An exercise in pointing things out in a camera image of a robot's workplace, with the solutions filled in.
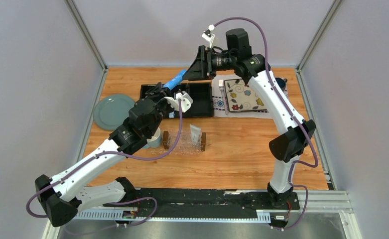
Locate purple cable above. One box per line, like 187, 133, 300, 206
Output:
213, 17, 319, 231
26, 99, 184, 236

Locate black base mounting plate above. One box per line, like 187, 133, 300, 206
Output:
106, 188, 300, 227

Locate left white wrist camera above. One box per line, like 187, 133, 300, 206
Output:
166, 91, 194, 113

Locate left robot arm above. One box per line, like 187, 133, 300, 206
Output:
26, 83, 193, 227

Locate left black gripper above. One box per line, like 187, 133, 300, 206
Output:
145, 82, 179, 137

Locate grey white toothpaste tube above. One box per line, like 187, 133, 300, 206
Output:
190, 124, 202, 146

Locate square floral plate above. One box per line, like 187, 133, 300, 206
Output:
224, 79, 267, 113

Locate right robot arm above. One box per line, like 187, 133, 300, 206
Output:
183, 25, 316, 209

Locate clear glass tray wooden handles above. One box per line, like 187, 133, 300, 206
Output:
149, 131, 206, 155

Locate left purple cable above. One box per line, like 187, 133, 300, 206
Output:
26, 99, 184, 236

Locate grey blue round plate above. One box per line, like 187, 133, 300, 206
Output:
92, 94, 135, 131

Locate dark blue mug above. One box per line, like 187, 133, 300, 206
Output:
276, 77, 287, 91

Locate aluminium frame rail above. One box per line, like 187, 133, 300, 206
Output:
46, 190, 361, 239

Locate patterned white placemat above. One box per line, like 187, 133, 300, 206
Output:
212, 74, 271, 119

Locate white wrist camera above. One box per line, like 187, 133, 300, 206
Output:
201, 24, 219, 48
166, 91, 194, 113

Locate light blue mug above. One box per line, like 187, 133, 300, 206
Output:
143, 128, 162, 149

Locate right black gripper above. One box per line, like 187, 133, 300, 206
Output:
183, 45, 237, 81

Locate black compartment organizer box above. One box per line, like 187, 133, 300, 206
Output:
139, 82, 214, 120

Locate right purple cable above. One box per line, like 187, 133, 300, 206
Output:
213, 17, 319, 231

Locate pink handled fork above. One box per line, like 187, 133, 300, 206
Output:
218, 79, 229, 115

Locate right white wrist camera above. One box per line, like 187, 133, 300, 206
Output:
201, 24, 219, 48

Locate blue toothpaste tube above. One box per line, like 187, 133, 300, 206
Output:
163, 69, 186, 90

